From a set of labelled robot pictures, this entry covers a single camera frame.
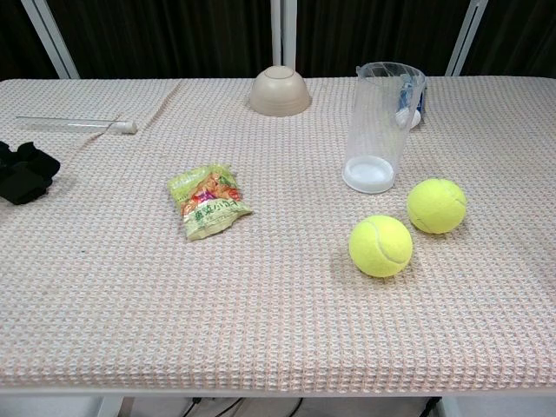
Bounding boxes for yellow tennis ball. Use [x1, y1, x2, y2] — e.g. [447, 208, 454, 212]
[348, 215, 414, 279]
[406, 177, 468, 235]

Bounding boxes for clear plastic cup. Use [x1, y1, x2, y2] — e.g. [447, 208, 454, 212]
[342, 61, 427, 195]

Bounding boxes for green snack bag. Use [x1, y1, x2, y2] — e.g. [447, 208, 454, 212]
[167, 162, 254, 242]

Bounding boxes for beige woven tablecloth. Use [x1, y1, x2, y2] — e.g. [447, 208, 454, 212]
[0, 77, 556, 390]

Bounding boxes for beige upturned bowl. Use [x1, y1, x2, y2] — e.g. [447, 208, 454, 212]
[248, 65, 313, 117]

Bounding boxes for blue white tube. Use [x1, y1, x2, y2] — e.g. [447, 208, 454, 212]
[397, 73, 429, 130]

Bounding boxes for clear tube with white cap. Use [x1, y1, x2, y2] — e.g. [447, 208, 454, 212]
[15, 115, 139, 135]

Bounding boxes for black cloth bundle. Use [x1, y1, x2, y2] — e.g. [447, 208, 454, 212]
[0, 140, 62, 206]

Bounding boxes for white upright frame post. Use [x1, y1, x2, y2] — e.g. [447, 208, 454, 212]
[269, 0, 297, 73]

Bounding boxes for white slanted frame post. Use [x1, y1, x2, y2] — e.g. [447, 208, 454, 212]
[20, 0, 81, 80]
[445, 0, 487, 79]

